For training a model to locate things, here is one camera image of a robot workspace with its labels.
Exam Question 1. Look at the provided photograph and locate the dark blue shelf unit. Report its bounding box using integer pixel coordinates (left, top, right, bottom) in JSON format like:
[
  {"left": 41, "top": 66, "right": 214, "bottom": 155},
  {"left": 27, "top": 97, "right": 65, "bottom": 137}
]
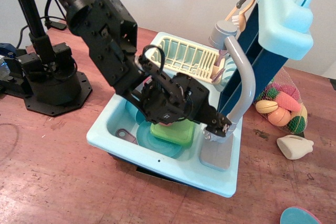
[{"left": 218, "top": 5, "right": 288, "bottom": 115}]

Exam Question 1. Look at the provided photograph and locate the purple toy cutlery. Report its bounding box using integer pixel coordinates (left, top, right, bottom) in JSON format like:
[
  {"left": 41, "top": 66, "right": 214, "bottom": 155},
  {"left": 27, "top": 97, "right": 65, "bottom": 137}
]
[{"left": 212, "top": 50, "right": 227, "bottom": 83}]

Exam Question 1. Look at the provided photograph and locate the cream dish drying rack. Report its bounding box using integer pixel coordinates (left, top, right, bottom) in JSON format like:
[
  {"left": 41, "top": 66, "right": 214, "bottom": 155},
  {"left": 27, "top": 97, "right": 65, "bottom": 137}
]
[{"left": 151, "top": 32, "right": 225, "bottom": 84}]

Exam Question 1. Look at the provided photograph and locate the brown toy spatula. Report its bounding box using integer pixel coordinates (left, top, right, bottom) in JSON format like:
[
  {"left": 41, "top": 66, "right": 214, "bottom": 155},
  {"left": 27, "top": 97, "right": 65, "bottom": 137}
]
[{"left": 115, "top": 128, "right": 138, "bottom": 145}]

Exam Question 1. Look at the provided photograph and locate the net bag of toy food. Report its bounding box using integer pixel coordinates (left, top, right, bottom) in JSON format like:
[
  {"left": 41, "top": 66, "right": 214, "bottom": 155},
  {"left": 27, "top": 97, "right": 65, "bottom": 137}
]
[{"left": 254, "top": 68, "right": 308, "bottom": 134}]

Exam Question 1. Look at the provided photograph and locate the beige toy jug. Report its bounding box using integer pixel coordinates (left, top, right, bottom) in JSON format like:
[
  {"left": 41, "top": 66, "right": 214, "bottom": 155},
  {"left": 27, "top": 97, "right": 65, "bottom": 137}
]
[{"left": 276, "top": 135, "right": 314, "bottom": 160}]

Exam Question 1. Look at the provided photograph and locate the pink toy cup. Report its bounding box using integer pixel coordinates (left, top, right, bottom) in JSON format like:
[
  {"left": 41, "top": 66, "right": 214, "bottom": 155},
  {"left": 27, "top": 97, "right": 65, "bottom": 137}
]
[{"left": 159, "top": 122, "right": 173, "bottom": 126}]

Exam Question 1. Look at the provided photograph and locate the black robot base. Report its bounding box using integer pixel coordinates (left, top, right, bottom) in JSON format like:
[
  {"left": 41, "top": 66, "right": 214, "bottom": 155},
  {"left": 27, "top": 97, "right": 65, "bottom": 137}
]
[{"left": 1, "top": 43, "right": 92, "bottom": 116}]

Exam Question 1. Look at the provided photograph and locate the tan hanging brush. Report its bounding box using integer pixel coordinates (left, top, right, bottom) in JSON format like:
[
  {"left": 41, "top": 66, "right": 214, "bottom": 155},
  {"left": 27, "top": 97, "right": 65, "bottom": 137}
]
[{"left": 225, "top": 0, "right": 256, "bottom": 32}]

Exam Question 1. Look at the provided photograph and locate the blue pink plate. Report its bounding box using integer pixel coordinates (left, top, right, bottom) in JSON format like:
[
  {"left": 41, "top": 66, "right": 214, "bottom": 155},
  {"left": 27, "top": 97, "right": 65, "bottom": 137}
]
[{"left": 280, "top": 207, "right": 322, "bottom": 224}]

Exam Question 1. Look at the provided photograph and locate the green square plate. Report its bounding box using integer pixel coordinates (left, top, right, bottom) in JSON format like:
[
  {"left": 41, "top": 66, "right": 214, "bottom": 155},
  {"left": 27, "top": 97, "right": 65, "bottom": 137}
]
[{"left": 150, "top": 120, "right": 195, "bottom": 147}]

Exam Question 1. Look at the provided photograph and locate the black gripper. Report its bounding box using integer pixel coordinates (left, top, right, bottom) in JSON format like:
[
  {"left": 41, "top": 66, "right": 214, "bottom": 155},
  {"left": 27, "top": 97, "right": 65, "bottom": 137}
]
[{"left": 136, "top": 73, "right": 232, "bottom": 138}]

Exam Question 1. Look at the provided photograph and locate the grey toy faucet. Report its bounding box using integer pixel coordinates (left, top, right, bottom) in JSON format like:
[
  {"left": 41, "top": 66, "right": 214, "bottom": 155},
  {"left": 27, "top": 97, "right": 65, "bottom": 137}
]
[{"left": 199, "top": 20, "right": 256, "bottom": 171}]

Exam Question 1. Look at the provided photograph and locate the teal round plate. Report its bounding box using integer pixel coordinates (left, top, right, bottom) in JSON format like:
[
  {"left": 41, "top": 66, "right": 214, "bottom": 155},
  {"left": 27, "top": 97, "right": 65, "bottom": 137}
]
[{"left": 136, "top": 121, "right": 182, "bottom": 158}]

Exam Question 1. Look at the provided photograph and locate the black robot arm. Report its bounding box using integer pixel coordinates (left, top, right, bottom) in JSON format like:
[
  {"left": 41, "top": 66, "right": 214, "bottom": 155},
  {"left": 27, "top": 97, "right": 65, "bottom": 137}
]
[{"left": 59, "top": 0, "right": 231, "bottom": 137}]

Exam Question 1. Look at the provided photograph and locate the black camera stand pole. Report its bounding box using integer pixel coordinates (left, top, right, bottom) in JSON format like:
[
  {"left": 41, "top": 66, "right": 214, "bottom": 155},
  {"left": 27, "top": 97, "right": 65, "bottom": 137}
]
[{"left": 18, "top": 0, "right": 56, "bottom": 65}]

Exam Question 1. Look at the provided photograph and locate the teal toy cup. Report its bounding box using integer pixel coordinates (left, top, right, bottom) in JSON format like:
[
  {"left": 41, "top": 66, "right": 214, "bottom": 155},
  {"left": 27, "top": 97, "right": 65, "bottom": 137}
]
[{"left": 125, "top": 101, "right": 145, "bottom": 124}]

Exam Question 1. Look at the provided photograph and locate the light blue toy sink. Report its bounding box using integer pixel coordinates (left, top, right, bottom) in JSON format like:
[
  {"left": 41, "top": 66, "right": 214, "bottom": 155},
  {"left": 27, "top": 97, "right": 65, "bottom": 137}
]
[{"left": 86, "top": 31, "right": 244, "bottom": 198}]

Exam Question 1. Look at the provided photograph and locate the light blue shelf top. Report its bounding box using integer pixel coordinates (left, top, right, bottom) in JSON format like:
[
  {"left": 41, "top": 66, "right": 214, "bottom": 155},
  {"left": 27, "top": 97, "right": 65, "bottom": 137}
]
[{"left": 258, "top": 0, "right": 313, "bottom": 60}]

